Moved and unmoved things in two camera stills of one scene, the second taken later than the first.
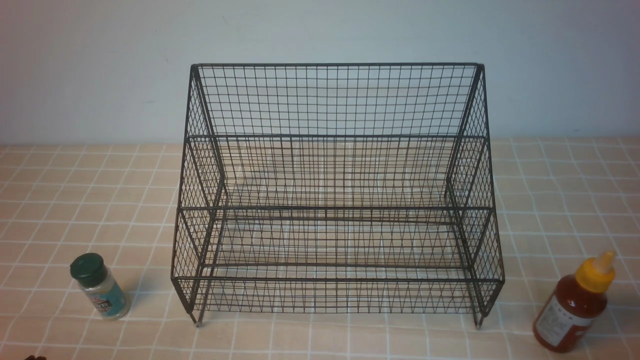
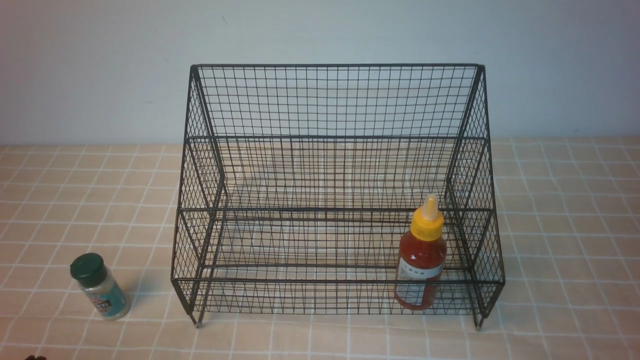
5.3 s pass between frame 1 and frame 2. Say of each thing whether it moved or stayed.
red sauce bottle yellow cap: moved
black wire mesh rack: stayed
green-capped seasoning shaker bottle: stayed
